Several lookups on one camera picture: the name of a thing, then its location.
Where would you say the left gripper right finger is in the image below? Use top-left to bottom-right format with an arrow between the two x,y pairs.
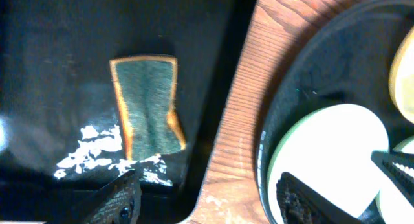
276,172 -> 359,224

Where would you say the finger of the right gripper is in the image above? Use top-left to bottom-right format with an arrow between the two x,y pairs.
371,151 -> 413,207

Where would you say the green and orange sponge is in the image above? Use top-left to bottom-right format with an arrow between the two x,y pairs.
109,54 -> 187,161

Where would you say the yellow plate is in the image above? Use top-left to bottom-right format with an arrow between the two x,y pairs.
388,28 -> 413,123

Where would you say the round black tray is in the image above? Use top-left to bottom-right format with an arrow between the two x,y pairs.
255,0 -> 413,223

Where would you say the black rectangular tray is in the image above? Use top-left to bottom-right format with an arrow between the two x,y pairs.
1,0 -> 257,223

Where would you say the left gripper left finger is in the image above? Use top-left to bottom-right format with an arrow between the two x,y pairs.
45,169 -> 142,224

